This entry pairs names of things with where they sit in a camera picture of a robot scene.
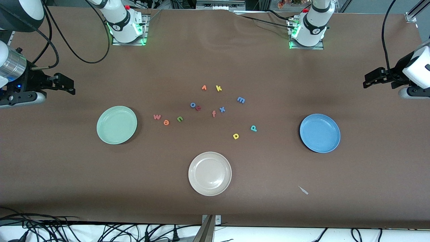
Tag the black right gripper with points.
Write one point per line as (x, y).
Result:
(33, 79)

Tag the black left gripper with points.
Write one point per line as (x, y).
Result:
(395, 72)

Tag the teal foam letter p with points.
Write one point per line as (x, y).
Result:
(252, 128)

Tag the blue foam letter m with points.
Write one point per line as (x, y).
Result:
(241, 99)

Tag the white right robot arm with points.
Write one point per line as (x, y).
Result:
(122, 20)

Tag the light green plate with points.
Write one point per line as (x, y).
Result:
(117, 125)

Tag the short aluminium profile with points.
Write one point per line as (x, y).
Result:
(415, 11)

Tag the blue plate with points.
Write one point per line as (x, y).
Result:
(319, 133)

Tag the orange dried flowers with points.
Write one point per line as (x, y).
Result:
(289, 3)

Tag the small grey paper scrap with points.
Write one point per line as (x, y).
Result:
(303, 190)

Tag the brown table cover sheet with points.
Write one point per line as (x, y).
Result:
(215, 50)

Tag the beige plate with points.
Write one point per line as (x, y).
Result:
(210, 173)

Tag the grey metal box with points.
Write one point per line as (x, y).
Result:
(220, 4)

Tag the aluminium profile beam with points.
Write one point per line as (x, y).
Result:
(205, 232)

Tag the long aluminium rail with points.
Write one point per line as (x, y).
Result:
(10, 37)

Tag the small metal bracket plate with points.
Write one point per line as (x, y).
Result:
(218, 220)

